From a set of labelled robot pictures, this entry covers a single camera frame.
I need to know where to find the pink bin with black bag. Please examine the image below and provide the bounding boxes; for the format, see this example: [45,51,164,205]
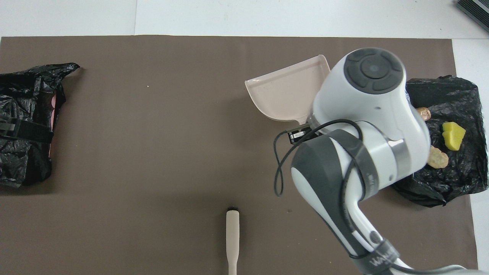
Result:
[0,63,81,188]

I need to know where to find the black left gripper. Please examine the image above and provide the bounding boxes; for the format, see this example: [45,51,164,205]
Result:
[0,119,53,142]

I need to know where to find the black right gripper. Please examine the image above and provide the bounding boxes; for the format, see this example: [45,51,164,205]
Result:
[288,124,321,145]

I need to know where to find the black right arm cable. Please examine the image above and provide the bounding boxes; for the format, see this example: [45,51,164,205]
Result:
[273,119,386,260]

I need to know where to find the beige brush black bristles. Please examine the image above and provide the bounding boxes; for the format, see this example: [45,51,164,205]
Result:
[225,207,240,275]

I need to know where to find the beige plastic dustpan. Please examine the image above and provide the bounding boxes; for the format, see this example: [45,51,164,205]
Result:
[244,55,331,123]

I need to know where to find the bin fully wrapped black bag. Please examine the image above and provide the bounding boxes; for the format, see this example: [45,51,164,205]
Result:
[392,75,488,208]

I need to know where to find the yellow cheese wedge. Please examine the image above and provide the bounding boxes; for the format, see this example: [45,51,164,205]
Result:
[442,122,466,151]

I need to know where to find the pale crusty bread piece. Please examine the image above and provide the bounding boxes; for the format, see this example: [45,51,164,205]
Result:
[427,145,449,169]

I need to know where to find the dark grey ribbed device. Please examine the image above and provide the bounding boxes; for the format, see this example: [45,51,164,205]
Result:
[457,0,489,33]

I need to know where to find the brown table mat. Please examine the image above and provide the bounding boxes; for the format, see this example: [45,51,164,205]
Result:
[0,35,479,275]

